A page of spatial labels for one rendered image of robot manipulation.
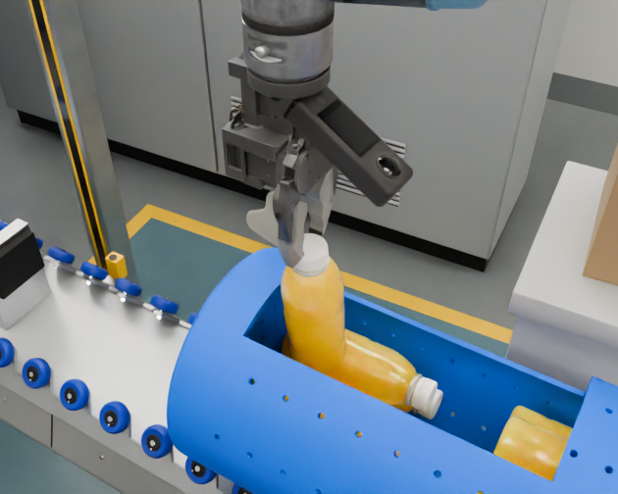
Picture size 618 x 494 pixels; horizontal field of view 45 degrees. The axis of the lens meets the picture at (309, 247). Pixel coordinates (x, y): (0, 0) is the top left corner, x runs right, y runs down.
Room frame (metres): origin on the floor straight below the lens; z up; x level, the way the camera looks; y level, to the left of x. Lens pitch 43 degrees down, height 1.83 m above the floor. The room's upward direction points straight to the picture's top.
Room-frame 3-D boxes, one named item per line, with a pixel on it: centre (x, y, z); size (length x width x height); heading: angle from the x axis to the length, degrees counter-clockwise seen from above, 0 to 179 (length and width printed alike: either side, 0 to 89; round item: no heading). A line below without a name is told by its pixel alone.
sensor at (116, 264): (0.91, 0.35, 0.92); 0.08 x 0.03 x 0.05; 149
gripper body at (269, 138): (0.57, 0.02, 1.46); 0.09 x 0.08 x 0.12; 59
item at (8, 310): (0.83, 0.46, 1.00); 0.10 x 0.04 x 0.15; 149
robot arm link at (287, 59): (0.57, 0.02, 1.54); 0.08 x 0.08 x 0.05
